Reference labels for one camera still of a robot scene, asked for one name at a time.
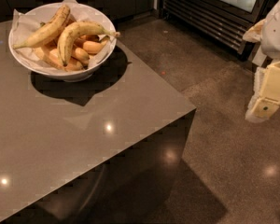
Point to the long yellow banana left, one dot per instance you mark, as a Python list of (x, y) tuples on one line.
[(48, 32)]

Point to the small orange banana right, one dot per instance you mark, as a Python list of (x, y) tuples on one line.
[(92, 44)]

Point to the small orange banana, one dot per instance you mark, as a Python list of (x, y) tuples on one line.
[(92, 44), (81, 55)]

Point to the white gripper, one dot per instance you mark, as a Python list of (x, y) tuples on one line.
[(277, 32)]

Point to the small orange banana middle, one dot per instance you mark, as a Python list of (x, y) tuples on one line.
[(81, 55)]

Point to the white paper bowl liner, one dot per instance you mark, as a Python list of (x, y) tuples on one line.
[(66, 41)]

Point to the white ceramic bowl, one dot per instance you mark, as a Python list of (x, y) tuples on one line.
[(24, 24)]

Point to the glass door refrigerator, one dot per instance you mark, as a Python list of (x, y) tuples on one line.
[(224, 20)]

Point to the curved yellow banana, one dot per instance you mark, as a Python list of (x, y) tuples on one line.
[(75, 30)]

